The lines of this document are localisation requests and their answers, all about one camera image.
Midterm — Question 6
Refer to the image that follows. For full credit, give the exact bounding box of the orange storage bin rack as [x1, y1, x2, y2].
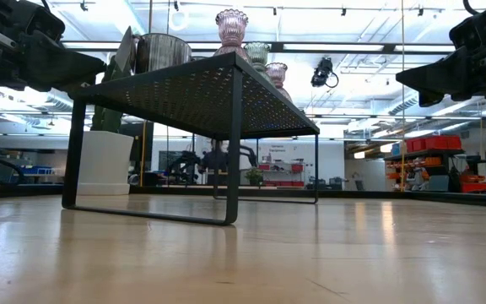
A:
[384, 133, 486, 195]

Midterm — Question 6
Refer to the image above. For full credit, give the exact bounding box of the person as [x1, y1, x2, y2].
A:
[198, 138, 230, 175]

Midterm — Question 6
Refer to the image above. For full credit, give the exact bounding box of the black hanging camera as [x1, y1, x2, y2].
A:
[309, 56, 340, 90]

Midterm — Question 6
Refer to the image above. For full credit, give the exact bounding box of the yellow pole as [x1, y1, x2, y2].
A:
[139, 120, 148, 187]

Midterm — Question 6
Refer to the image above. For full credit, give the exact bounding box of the green cactus plant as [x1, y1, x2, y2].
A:
[89, 54, 126, 134]

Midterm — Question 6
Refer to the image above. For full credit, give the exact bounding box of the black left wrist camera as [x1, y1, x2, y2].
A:
[21, 0, 67, 43]

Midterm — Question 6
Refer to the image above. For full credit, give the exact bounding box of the clear glass vase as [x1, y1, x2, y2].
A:
[244, 41, 273, 82]

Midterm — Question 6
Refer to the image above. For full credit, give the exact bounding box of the pink ribbed glass candle holder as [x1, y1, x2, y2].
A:
[264, 62, 294, 103]
[213, 8, 253, 65]

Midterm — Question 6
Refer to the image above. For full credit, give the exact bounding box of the shelf with red bins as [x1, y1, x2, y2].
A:
[262, 162, 306, 187]

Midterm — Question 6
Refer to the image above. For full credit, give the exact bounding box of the small potted plant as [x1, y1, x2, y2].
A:
[245, 166, 265, 187]

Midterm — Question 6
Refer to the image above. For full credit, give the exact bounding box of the black perforated metal shelf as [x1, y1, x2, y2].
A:
[61, 51, 321, 227]

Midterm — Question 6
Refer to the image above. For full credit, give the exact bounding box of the metal scented candle tin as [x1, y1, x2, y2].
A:
[114, 25, 192, 76]

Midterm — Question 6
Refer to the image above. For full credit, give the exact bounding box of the white hexagonal plant pot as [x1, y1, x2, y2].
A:
[76, 129, 135, 197]

